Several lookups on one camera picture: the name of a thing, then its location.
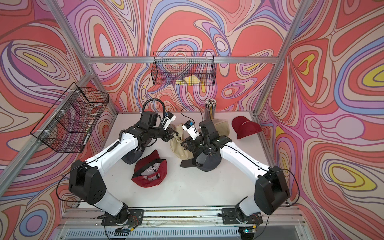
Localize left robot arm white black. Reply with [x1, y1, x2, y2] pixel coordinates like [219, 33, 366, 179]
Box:
[69, 111, 177, 225]

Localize dark grey cap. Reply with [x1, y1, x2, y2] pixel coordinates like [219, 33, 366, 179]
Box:
[180, 151, 222, 172]
[122, 146, 145, 165]

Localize black wire basket wall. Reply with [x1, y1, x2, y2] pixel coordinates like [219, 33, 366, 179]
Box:
[151, 51, 217, 86]
[30, 83, 109, 153]

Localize pencil cup with pencils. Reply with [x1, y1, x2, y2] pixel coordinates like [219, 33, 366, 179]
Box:
[205, 98, 217, 120]

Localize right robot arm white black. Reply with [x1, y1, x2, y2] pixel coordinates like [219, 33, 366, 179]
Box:
[181, 120, 290, 224]

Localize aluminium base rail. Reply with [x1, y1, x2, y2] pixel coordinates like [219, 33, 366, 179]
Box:
[54, 206, 312, 240]

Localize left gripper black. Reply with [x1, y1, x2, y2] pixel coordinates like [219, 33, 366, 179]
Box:
[147, 125, 179, 143]

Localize black wire basket left wall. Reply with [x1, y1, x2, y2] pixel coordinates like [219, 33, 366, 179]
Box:
[30, 83, 109, 153]

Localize dark red cap back right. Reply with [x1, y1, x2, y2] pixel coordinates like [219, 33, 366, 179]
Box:
[232, 116, 262, 140]

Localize black wire basket back wall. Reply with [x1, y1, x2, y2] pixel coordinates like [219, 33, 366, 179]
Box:
[151, 51, 217, 86]

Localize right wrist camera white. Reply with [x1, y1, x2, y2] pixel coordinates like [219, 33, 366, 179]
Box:
[182, 120, 200, 140]

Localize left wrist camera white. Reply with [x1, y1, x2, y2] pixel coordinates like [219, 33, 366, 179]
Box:
[162, 111, 176, 130]

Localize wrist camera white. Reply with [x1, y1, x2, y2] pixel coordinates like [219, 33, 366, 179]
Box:
[182, 120, 200, 140]
[162, 111, 176, 130]

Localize beige cap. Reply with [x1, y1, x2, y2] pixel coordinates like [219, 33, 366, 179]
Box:
[169, 124, 195, 160]
[212, 119, 230, 137]

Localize yellow sticky notes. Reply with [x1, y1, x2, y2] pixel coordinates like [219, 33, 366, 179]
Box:
[175, 75, 201, 86]

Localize dark red cap front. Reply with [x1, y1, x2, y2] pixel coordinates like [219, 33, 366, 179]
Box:
[131, 150, 168, 188]

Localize dark red cap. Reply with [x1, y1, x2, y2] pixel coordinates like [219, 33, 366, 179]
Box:
[131, 150, 168, 188]
[232, 116, 262, 140]

